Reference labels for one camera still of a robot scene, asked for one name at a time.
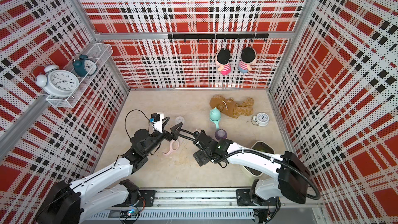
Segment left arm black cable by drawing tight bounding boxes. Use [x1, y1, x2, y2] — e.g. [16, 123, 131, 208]
[124, 109, 150, 139]

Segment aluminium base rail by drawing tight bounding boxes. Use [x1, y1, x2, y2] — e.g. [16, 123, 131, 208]
[83, 188, 323, 224]

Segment brown plush toy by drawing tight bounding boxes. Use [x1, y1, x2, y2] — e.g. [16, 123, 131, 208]
[209, 95, 255, 118]

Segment small white alarm clock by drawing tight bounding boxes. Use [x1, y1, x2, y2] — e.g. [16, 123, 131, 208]
[251, 113, 269, 127]

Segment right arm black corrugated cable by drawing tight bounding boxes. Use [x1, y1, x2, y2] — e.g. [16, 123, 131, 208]
[177, 128, 321, 222]

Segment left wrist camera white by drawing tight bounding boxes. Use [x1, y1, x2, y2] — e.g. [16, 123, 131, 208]
[149, 113, 164, 133]

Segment teal alarm clock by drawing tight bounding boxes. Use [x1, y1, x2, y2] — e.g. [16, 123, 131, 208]
[73, 55, 97, 77]

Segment large white alarm clock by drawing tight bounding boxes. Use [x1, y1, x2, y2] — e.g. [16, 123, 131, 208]
[35, 64, 80, 98]

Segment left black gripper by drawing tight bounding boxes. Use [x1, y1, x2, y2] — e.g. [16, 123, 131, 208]
[143, 122, 182, 156]

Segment doll with striped shirt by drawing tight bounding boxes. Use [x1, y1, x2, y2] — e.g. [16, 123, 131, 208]
[238, 47, 258, 74]

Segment black hook rail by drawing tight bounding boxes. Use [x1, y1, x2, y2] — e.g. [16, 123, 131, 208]
[167, 33, 269, 42]

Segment clear baby bottle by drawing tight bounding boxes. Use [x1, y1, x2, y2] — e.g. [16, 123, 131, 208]
[175, 116, 185, 124]

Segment white wire wall shelf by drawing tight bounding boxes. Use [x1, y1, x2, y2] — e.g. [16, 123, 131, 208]
[46, 43, 113, 108]

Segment pink bottle handle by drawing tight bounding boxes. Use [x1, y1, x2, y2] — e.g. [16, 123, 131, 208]
[163, 140, 180, 156]

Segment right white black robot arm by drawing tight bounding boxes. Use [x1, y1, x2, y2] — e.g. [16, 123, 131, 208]
[192, 131, 320, 205]

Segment green circuit board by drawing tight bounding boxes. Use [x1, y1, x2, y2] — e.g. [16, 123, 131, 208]
[120, 209, 140, 219]

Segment doll with pink dress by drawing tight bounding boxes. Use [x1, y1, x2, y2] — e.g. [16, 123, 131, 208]
[215, 48, 231, 76]

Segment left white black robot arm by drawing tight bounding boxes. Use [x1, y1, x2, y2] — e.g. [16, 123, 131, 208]
[33, 114, 183, 224]

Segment white bin green inside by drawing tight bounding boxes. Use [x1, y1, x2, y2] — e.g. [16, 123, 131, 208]
[242, 140, 276, 176]

